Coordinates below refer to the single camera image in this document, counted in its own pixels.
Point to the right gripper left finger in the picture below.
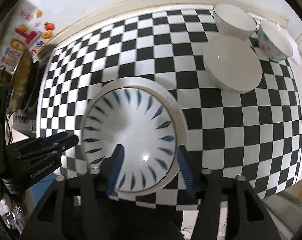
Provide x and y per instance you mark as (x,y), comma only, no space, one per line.
(110,169)

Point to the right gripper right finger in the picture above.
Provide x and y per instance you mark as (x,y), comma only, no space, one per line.
(187,170)

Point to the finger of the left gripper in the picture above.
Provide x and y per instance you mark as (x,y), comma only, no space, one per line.
(58,141)

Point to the blue leaf pattern plate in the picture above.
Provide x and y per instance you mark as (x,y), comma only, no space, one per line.
(138,121)

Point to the white plate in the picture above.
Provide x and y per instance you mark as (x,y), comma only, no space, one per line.
(171,105)

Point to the plain white bowl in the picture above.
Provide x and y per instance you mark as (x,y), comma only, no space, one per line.
(232,64)

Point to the white bowl coloured dots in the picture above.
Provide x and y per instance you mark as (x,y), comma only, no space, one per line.
(273,42)

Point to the white bowl dark rim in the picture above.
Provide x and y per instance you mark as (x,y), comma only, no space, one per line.
(233,21)

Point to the dark wok pan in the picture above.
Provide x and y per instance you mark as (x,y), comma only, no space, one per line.
(24,71)

